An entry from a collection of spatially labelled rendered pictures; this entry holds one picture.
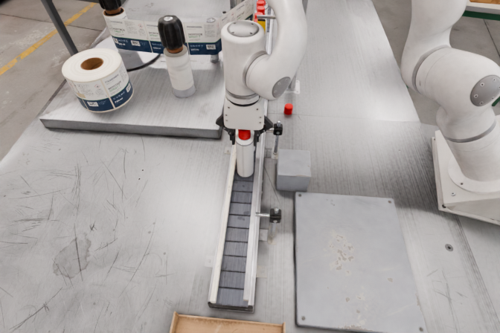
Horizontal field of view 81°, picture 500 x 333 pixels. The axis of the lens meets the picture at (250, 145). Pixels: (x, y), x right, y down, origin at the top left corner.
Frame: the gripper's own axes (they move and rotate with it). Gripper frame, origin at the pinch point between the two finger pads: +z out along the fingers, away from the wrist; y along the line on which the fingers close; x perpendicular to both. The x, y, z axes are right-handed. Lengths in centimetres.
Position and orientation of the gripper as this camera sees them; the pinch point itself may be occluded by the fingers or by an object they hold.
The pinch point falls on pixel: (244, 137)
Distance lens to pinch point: 79.5
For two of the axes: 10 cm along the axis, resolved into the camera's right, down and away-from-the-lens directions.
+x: -0.8, 7.7, -6.3
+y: -10.0, -0.7, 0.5
